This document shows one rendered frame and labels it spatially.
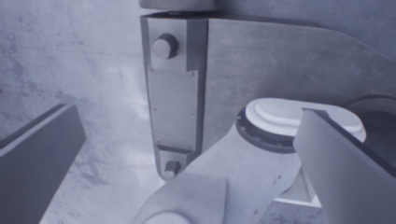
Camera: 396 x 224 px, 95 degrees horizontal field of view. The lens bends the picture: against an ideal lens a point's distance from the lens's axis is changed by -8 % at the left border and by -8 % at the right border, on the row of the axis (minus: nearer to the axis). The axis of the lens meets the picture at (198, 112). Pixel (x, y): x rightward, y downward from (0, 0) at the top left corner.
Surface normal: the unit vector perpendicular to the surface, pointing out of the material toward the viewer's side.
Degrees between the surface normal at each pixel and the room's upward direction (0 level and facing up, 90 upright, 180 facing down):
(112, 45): 0
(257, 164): 90
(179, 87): 0
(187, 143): 0
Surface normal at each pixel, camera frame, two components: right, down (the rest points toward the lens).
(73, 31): -0.20, 0.51
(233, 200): 0.03, -0.85
